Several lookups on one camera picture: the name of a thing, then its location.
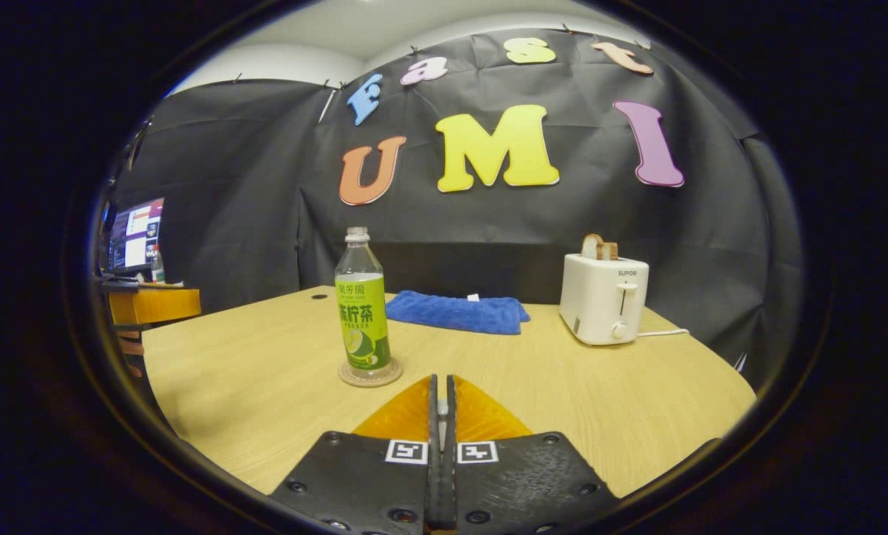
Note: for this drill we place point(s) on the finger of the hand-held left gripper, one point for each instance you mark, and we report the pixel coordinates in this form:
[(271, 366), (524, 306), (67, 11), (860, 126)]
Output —
[(130, 349), (157, 305)]

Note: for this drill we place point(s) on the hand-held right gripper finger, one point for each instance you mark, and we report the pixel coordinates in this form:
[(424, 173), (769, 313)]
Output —
[(451, 416), (433, 416)]

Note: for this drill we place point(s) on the round wooden coaster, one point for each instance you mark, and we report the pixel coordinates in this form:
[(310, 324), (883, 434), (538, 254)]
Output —
[(354, 380)]

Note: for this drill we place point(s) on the green label water bottle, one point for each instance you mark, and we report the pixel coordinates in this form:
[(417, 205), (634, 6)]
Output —
[(364, 327)]

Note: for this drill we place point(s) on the small drink bottle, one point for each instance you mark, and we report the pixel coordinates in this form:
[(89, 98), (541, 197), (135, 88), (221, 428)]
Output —
[(158, 267)]

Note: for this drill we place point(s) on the computer monitor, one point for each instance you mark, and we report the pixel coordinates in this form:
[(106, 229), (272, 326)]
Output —
[(137, 234)]

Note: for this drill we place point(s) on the blue towel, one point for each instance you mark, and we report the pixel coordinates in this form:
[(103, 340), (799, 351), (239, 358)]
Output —
[(458, 312)]

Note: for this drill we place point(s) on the white toaster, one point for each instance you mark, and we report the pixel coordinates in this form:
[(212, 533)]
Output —
[(600, 301)]

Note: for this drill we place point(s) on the bread slice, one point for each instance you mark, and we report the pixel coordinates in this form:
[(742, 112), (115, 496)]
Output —
[(592, 247), (611, 251)]

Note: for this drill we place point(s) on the white frame stand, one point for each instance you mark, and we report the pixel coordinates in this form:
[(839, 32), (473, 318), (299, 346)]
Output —
[(741, 362)]

